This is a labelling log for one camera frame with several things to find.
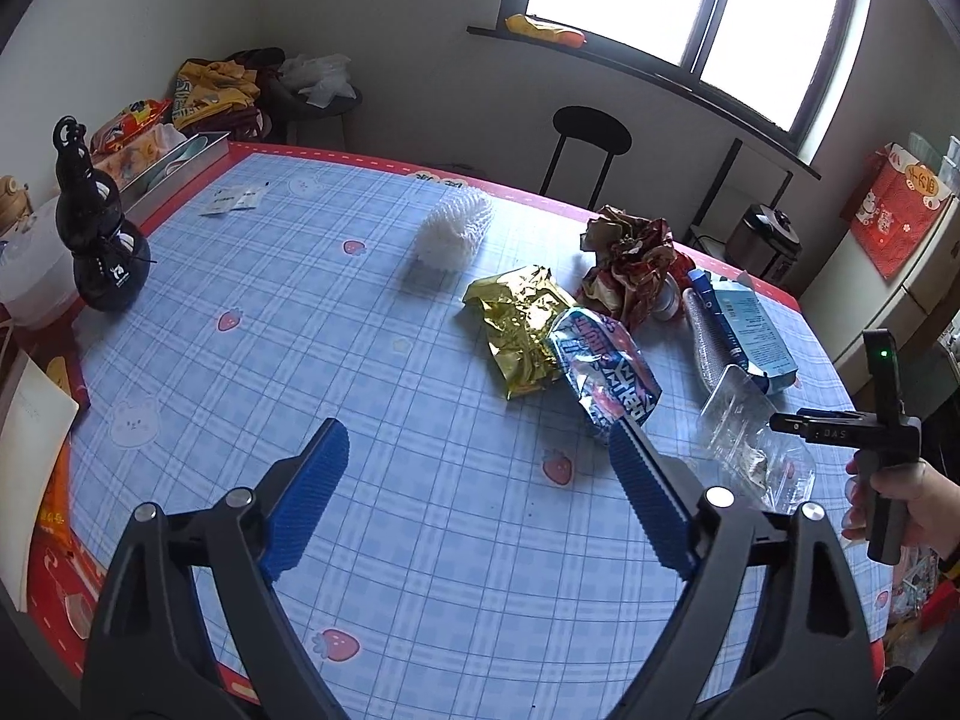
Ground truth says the dark maroon cloth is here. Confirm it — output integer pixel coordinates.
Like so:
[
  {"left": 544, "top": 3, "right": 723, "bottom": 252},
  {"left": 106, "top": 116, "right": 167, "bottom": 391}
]
[{"left": 223, "top": 47, "right": 287, "bottom": 142}]

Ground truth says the white foam fruit net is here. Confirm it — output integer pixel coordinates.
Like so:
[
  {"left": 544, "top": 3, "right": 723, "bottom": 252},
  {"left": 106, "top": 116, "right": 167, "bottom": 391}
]
[{"left": 415, "top": 190, "right": 494, "bottom": 272}]

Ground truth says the person's right hand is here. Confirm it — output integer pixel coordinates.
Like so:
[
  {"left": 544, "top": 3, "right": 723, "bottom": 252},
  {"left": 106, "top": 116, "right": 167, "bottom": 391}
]
[{"left": 841, "top": 456, "right": 960, "bottom": 580}]

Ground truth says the orange packet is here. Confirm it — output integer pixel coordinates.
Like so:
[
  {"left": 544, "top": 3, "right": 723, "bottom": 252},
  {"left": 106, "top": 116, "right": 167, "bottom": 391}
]
[{"left": 34, "top": 358, "right": 76, "bottom": 550}]

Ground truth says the black round side table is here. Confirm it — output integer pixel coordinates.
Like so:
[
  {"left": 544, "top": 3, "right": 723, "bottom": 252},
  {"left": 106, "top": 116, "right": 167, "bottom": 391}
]
[{"left": 264, "top": 81, "right": 364, "bottom": 152}]

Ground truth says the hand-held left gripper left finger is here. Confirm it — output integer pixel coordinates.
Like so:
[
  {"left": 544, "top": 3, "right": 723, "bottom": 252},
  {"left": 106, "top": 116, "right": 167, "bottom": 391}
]
[{"left": 81, "top": 417, "right": 352, "bottom": 720}]

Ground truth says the gold foil snack wrapper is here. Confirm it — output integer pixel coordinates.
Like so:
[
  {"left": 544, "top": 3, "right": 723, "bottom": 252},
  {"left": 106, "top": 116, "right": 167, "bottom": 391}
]
[{"left": 460, "top": 265, "right": 580, "bottom": 400}]

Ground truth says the blue white carton box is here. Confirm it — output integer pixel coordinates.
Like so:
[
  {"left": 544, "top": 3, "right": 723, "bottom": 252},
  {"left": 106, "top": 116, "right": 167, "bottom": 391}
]
[{"left": 688, "top": 268, "right": 799, "bottom": 397}]

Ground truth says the pile of clothes on chair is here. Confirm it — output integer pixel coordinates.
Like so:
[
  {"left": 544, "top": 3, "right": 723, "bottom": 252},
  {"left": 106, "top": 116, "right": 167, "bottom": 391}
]
[{"left": 172, "top": 58, "right": 260, "bottom": 130}]

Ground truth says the black windowsill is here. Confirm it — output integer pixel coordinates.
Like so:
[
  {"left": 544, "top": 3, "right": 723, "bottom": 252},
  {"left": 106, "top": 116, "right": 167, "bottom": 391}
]
[{"left": 466, "top": 24, "right": 823, "bottom": 182}]

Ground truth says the black gourd-shaped bottle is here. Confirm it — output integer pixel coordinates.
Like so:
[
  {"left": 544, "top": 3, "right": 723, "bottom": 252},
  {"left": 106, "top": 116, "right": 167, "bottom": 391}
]
[{"left": 51, "top": 115, "right": 152, "bottom": 313}]

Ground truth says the red lucky cat bag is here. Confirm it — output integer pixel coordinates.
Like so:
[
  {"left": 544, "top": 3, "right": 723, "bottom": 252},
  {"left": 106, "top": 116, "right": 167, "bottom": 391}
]
[{"left": 849, "top": 141, "right": 955, "bottom": 280}]

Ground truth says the black frame side shelf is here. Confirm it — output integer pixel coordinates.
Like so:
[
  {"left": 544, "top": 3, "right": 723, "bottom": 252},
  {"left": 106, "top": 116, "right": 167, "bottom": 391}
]
[{"left": 686, "top": 138, "right": 796, "bottom": 256}]

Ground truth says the clear plastic packaging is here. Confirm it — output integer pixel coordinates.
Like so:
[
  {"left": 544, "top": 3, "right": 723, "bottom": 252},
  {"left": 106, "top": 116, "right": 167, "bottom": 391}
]
[{"left": 699, "top": 363, "right": 817, "bottom": 517}]

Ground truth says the yellow orange plush toy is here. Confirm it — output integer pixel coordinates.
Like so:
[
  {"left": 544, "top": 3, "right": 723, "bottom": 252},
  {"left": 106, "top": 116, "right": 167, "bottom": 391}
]
[{"left": 505, "top": 13, "right": 587, "bottom": 47}]

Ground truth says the silver black rice cooker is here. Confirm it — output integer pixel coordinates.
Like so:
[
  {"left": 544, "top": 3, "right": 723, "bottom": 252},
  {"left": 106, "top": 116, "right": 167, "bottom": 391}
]
[{"left": 726, "top": 202, "right": 802, "bottom": 280}]

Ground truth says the white plastic bag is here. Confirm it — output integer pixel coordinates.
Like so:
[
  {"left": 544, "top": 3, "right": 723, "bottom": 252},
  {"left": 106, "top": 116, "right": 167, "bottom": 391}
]
[{"left": 279, "top": 52, "right": 358, "bottom": 107}]

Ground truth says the red gold crumpled wrapper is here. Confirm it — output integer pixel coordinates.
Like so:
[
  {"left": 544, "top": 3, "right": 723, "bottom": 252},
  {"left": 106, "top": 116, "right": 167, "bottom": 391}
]
[{"left": 579, "top": 205, "right": 697, "bottom": 332}]

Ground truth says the clear plastic container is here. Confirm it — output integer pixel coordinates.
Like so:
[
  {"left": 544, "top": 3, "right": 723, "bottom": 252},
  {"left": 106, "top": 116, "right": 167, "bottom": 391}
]
[{"left": 906, "top": 130, "right": 960, "bottom": 190}]

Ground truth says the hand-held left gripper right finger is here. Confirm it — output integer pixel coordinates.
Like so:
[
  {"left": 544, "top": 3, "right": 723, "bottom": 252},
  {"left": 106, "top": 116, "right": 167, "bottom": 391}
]
[{"left": 604, "top": 420, "right": 880, "bottom": 720}]

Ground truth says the blue plaid red-edged tablecloth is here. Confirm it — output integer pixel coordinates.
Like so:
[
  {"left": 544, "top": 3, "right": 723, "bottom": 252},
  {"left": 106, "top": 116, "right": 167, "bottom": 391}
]
[{"left": 30, "top": 141, "right": 897, "bottom": 720}]

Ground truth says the red orange snack bag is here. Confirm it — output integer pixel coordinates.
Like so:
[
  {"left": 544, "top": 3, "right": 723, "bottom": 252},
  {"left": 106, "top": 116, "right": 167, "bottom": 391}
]
[{"left": 90, "top": 97, "right": 175, "bottom": 157}]

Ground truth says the blue red snack wrapper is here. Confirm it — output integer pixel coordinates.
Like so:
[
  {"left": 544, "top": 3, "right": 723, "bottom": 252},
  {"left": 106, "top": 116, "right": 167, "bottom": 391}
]
[{"left": 546, "top": 306, "right": 665, "bottom": 445}]

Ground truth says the white paper sheet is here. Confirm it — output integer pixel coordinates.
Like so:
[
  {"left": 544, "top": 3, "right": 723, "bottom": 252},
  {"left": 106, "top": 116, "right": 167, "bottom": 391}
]
[{"left": 0, "top": 351, "right": 80, "bottom": 612}]

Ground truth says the white refrigerator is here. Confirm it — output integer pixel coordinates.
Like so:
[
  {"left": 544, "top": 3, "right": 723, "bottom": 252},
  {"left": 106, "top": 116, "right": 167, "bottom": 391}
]
[{"left": 796, "top": 191, "right": 960, "bottom": 398}]

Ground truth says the black round stool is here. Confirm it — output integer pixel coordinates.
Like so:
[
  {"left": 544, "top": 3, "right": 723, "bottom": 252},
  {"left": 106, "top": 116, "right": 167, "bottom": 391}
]
[{"left": 538, "top": 106, "right": 632, "bottom": 202}]

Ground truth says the metal rectangular tray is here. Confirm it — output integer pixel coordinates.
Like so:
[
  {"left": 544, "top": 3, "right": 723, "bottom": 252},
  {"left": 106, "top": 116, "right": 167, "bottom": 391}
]
[{"left": 116, "top": 130, "right": 230, "bottom": 212}]

